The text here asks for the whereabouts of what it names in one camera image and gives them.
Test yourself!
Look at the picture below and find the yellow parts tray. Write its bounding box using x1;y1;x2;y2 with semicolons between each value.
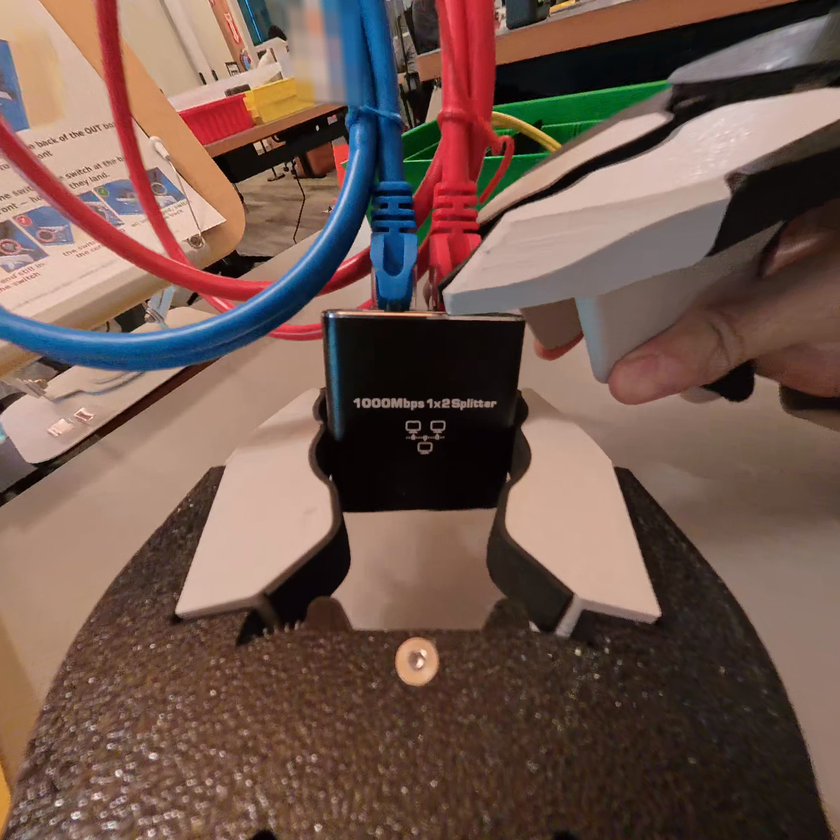
243;77;316;126

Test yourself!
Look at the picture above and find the blue ethernet cable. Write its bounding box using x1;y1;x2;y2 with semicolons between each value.
0;0;421;374

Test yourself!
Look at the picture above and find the printed instruction sheet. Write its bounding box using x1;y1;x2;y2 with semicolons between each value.
0;0;227;312

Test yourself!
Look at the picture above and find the red parts tray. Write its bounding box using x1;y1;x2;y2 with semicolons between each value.
177;95;257;147

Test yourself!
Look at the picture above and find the wooden instruction board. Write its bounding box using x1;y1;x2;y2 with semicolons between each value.
0;0;247;358

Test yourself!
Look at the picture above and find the wood-edged office table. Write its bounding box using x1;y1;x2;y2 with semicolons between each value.
416;0;808;67
167;101;349;188

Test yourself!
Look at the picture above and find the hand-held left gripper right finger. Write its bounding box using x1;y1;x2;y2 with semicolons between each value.
489;387;664;639

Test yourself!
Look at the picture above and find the black ethernet splitter box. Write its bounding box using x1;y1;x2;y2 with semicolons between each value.
322;308;527;514

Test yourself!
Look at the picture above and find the red ethernet cable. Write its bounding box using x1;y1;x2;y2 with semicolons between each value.
0;0;519;342

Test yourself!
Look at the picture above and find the person's right hand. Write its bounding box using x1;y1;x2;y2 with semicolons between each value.
607;210;840;414

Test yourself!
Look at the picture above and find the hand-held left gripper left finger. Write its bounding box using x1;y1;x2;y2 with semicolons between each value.
172;387;352;624

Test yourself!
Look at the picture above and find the yellow cable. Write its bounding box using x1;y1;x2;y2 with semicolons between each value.
491;112;564;153

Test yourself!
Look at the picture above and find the green plastic bin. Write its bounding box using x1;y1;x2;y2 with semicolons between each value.
400;80;670;231

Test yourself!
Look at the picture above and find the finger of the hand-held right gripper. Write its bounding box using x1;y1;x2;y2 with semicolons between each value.
474;110;678;229
443;121;734;385

